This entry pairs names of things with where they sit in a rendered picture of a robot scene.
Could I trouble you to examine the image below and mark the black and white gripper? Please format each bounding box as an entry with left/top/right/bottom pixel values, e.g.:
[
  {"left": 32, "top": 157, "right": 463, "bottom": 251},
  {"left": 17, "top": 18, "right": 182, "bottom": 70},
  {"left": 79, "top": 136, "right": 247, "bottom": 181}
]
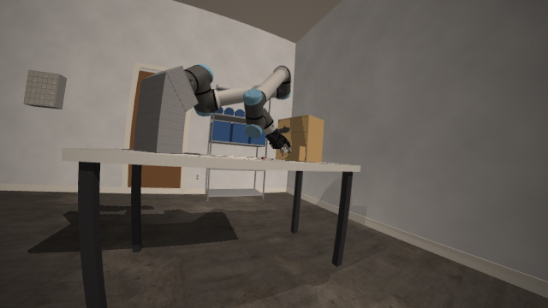
[{"left": 266, "top": 129, "right": 292, "bottom": 154}]

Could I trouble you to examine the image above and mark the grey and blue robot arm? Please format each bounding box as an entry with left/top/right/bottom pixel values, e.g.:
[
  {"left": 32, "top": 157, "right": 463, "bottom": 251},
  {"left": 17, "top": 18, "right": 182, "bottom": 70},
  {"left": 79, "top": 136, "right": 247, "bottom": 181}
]
[{"left": 184, "top": 64, "right": 291, "bottom": 139}]

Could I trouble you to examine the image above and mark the tan wooden chest of drawers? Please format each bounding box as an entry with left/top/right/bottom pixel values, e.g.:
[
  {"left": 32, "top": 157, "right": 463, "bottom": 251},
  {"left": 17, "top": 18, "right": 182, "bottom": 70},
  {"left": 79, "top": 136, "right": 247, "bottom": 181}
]
[{"left": 278, "top": 115, "right": 324, "bottom": 163}]

